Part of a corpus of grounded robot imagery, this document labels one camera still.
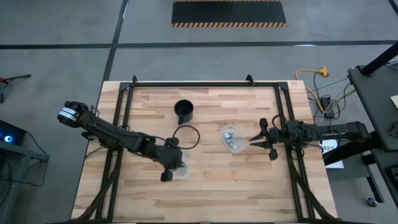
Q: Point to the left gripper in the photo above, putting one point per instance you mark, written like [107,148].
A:
[172,158]

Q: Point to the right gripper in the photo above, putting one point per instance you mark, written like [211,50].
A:
[275,136]

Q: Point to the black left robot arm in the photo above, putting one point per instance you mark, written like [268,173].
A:
[109,133]

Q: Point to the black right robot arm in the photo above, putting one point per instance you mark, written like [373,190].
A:
[342,130]

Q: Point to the round clear plastic bowl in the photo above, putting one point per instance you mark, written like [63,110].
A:
[186,170]

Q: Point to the rectangular clear plastic container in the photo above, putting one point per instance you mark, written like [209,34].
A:
[240,137]

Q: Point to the black mug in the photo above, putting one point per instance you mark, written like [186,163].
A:
[183,109]

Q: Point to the white paper sheet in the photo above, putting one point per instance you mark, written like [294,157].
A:
[331,146]

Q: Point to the black power strip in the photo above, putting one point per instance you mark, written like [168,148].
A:
[326,105]

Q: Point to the black desk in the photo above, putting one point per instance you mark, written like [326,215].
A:
[376,102]

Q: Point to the caster wheel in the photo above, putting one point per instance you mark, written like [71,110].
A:
[372,202]

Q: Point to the black hazard-striped floor mat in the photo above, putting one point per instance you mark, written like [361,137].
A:
[228,12]

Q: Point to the black pole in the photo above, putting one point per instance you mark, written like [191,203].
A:
[381,60]

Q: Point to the black equipment cart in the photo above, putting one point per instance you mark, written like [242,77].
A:
[18,155]

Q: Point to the blue-lit black computer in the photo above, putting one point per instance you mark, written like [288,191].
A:
[9,133]

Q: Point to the black tripod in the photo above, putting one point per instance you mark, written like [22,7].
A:
[12,78]

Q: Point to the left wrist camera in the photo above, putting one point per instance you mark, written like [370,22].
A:
[172,142]

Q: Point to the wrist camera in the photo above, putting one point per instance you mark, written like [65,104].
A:
[295,126]
[172,142]

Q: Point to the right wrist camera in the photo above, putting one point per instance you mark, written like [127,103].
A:
[295,126]

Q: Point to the black frame clamp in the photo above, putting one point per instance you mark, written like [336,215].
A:
[250,79]
[134,79]

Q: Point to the black aluminium table frame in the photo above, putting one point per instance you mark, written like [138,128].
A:
[205,84]

